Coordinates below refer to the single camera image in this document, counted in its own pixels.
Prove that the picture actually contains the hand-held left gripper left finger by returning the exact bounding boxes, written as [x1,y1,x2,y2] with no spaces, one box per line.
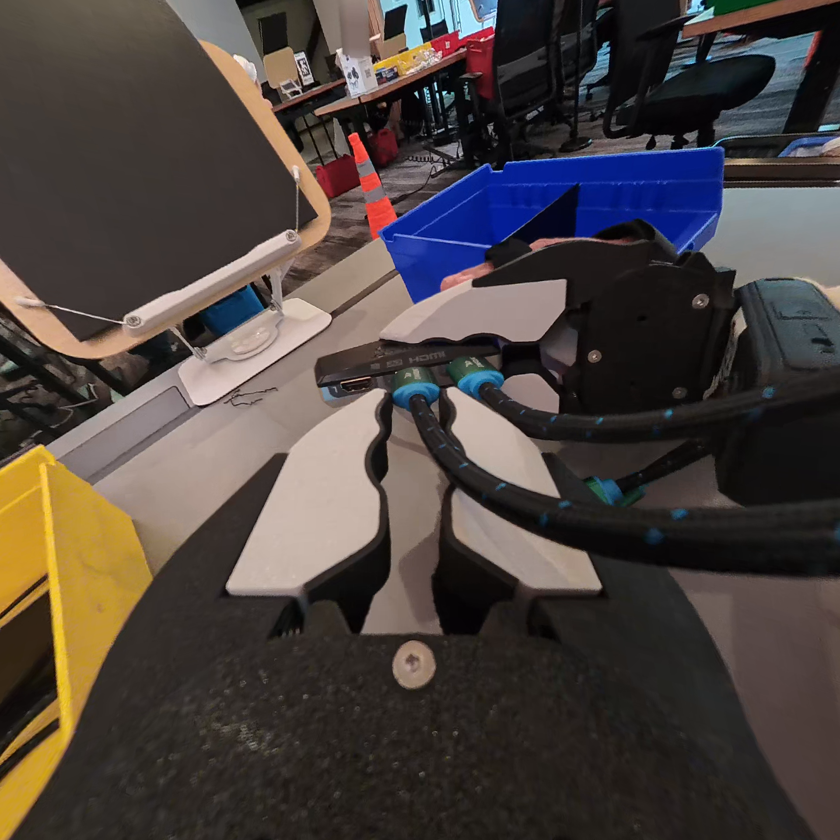
[225,389,393,601]

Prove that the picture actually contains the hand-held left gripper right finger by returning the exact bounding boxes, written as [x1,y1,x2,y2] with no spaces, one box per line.
[436,387,602,599]

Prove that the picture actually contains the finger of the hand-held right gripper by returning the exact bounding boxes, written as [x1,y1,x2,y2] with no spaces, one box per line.
[502,325,580,414]
[379,279,571,349]

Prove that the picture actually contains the blue plastic bin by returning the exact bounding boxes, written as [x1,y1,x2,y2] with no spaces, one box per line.
[379,146,725,304]

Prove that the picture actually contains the black and silver switch box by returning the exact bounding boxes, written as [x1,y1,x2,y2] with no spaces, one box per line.
[314,340,505,403]

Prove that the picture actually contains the yellow plastic bin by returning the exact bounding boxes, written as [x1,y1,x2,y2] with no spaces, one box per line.
[0,445,153,798]

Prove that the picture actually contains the person's right hand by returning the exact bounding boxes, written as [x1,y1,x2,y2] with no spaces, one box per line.
[441,236,647,294]

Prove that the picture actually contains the orange traffic cone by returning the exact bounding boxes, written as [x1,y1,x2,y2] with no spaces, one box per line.
[348,133,399,240]

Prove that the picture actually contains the blue plastic container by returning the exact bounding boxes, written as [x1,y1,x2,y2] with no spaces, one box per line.
[197,285,265,333]

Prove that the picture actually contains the black office chair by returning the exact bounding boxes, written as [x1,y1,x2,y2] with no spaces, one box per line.
[602,0,777,151]
[491,0,573,161]

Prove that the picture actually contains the wooden table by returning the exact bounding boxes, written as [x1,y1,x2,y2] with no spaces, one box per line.
[682,0,840,135]
[272,46,475,173]

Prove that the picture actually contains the white clip bar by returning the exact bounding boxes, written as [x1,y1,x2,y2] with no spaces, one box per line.
[123,230,303,339]

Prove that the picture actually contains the yellow parts trays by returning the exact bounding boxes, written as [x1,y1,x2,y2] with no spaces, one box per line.
[373,41,435,77]

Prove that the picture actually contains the white carton box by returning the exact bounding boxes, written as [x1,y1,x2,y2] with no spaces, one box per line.
[338,56,379,99]

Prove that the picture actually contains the black board wooden rim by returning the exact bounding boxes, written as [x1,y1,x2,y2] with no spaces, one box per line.
[0,0,332,360]

